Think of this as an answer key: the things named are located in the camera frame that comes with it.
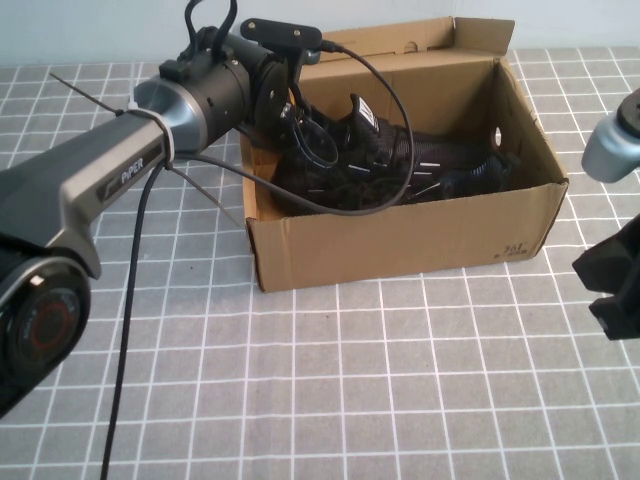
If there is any black left camera cable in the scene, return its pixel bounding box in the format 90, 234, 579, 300
99, 39, 416, 480

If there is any brown cardboard shoe box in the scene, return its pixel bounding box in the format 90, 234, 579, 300
239, 17, 571, 294

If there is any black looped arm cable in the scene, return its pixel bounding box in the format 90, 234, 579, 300
184, 0, 239, 56

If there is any black curved wrist cable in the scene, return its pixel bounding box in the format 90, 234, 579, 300
287, 84, 339, 166

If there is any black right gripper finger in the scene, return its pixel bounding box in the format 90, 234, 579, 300
588, 287, 640, 342
572, 214, 640, 297

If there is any black sneaker with laces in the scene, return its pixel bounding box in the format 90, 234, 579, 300
272, 149, 520, 217

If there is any grey checked tablecloth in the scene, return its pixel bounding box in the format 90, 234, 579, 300
0, 47, 640, 480

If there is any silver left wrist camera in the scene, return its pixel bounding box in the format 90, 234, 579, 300
239, 18, 325, 65

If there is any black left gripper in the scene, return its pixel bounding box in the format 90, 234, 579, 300
239, 53, 312, 150

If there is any white zip tie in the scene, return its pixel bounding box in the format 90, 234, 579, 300
124, 97, 242, 230

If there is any black zip tie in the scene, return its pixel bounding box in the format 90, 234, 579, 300
49, 73, 129, 114

